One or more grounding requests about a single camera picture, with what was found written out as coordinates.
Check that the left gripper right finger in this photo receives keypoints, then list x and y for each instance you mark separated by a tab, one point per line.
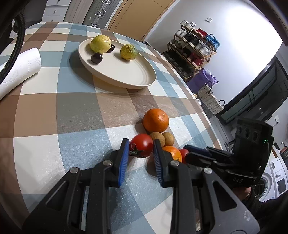
202	202

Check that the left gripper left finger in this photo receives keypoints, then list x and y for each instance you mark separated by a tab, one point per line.
79	202

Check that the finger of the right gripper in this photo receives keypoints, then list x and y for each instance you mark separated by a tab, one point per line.
214	160
198	150

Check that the small red cherry tomato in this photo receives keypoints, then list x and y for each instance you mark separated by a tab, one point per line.
183	152

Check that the small orange mandarin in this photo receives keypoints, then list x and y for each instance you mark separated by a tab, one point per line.
176	154

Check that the brown longan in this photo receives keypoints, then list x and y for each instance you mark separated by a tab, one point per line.
169	138
159	136

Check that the large orange mandarin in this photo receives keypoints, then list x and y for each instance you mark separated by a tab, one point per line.
155	120

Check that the red tomato with stem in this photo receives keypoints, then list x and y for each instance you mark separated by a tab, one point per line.
141	146

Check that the person right hand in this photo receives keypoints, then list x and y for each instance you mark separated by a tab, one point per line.
242	193

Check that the black television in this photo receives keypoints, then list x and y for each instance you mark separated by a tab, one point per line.
260	99

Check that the white washing machine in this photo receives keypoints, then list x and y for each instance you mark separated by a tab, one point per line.
273	182

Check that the woven basket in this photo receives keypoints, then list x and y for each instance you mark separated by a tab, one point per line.
209	99

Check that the purple bag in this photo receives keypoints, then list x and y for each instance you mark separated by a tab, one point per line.
200	79

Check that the checkered tablecloth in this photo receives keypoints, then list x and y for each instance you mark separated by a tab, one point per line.
64	116

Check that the wooden shoe rack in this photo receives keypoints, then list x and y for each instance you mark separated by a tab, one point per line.
190	50

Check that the green yellow bumpy fruit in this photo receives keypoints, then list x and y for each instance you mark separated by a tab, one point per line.
128	52

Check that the dark cherry behind guava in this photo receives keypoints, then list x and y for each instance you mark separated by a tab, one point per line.
111	48

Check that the dark cherry front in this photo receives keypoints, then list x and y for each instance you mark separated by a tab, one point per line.
97	58

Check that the yellow guava fruit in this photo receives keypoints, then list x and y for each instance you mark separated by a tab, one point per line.
100	44

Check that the wooden door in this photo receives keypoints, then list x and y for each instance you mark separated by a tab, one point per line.
136	18

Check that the white paper towel roll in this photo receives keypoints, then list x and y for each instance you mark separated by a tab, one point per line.
26	65

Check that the silver suitcase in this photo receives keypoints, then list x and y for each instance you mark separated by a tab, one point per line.
100	12

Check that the beige suitcase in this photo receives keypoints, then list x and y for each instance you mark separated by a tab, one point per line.
77	11

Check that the white drawer desk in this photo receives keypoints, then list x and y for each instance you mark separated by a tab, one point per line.
55	10

